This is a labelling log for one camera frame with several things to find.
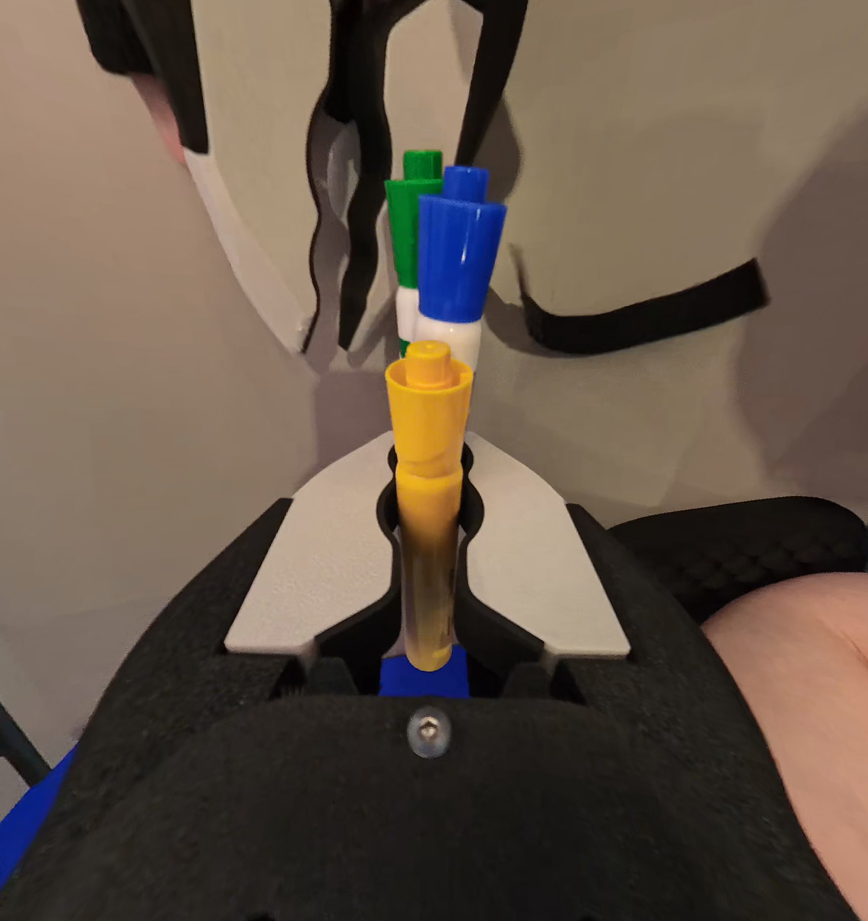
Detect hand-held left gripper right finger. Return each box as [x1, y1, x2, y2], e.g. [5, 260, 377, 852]
[456, 432, 634, 697]

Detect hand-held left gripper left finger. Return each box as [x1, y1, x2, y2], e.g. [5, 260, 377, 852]
[223, 432, 402, 697]

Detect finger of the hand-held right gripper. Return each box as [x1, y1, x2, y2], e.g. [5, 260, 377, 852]
[324, 3, 480, 354]
[184, 3, 336, 355]

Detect green dry erase marker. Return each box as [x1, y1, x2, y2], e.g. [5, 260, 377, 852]
[384, 149, 445, 361]

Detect blue dry erase marker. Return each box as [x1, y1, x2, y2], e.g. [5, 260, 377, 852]
[412, 165, 510, 386]

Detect yellow highlighter marker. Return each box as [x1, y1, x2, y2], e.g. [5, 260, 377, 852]
[384, 341, 476, 674]

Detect black hook-and-loop strap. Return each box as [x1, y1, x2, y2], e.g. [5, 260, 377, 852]
[515, 258, 772, 356]

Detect black elbow rest pad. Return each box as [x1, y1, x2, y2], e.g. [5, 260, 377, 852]
[609, 495, 868, 626]

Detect person's left forearm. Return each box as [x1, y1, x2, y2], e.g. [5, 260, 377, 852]
[699, 572, 868, 921]

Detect large blue plastic bin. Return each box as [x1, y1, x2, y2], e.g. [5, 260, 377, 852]
[0, 642, 472, 921]

